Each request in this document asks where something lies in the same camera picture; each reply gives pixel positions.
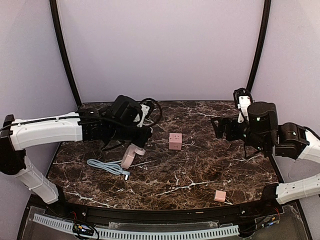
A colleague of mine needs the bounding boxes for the pink small plug adapter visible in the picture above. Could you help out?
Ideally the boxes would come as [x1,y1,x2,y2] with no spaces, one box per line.
[214,190,227,203]

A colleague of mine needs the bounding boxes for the black front table rail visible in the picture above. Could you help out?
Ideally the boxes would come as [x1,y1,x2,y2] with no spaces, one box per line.
[62,201,266,225]

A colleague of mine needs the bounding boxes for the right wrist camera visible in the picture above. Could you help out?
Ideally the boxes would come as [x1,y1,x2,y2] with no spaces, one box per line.
[233,87,254,124]

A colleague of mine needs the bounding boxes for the left black frame post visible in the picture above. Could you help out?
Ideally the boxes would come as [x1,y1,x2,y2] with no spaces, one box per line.
[49,0,82,108]

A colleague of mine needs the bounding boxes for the right black frame post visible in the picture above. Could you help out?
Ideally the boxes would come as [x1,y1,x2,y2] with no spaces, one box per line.
[245,0,272,97]

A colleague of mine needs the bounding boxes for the pink round power strip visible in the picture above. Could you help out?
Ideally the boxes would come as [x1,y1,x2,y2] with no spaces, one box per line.
[120,143,146,169]

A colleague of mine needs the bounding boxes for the pink cube socket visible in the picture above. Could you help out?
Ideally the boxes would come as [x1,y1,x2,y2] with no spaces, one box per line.
[168,133,183,151]

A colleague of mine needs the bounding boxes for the grey slotted cable duct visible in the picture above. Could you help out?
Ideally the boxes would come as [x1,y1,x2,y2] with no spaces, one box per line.
[32,213,240,240]

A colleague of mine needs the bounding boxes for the small circuit board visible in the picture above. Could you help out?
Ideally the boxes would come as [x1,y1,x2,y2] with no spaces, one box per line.
[72,223,95,236]

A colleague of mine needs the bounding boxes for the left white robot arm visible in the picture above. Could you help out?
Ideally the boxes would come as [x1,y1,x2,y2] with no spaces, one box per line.
[0,109,153,205]

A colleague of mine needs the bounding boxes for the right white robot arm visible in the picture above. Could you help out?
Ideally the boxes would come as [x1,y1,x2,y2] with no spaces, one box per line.
[210,116,320,205]

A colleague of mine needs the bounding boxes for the black frame post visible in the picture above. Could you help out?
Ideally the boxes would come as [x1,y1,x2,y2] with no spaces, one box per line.
[245,0,272,97]
[49,0,82,108]

